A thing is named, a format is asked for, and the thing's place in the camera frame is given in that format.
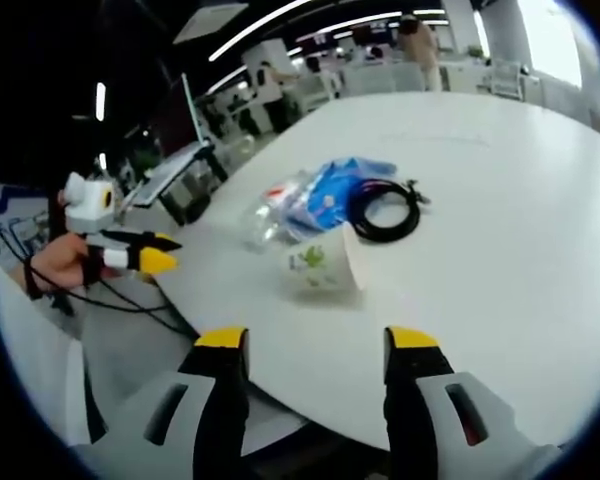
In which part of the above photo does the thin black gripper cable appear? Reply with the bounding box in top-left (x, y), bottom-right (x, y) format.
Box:
top-left (43, 277), bottom-right (202, 342)

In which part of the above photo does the green print paper cup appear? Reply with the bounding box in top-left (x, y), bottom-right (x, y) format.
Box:
top-left (277, 221), bottom-right (367, 306)

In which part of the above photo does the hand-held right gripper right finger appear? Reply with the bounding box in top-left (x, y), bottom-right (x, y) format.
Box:
top-left (383, 325), bottom-right (564, 480)

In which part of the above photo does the clear plastic bag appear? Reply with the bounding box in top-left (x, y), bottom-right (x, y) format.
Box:
top-left (240, 169), bottom-right (326, 255)

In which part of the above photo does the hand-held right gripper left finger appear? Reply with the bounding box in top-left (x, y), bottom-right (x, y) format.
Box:
top-left (73, 325), bottom-right (252, 480)

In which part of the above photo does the person's left hand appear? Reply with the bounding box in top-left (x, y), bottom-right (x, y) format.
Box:
top-left (28, 232), bottom-right (107, 292)

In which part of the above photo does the long ceiling light strip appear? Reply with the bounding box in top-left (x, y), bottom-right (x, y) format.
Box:
top-left (207, 0), bottom-right (406, 63)

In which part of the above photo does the white round table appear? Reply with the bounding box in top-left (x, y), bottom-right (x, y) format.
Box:
top-left (0, 91), bottom-right (600, 452)

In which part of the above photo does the black wrist strap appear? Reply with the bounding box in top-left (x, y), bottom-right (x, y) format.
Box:
top-left (22, 256), bottom-right (51, 302)

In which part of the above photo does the tilted board on black stand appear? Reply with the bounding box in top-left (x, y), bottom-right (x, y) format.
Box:
top-left (127, 72), bottom-right (231, 227)

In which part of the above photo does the blue plastic packet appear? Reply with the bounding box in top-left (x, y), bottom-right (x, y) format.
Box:
top-left (282, 156), bottom-right (399, 237)

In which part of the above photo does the white mesh chair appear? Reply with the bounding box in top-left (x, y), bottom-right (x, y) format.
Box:
top-left (488, 57), bottom-right (527, 102)

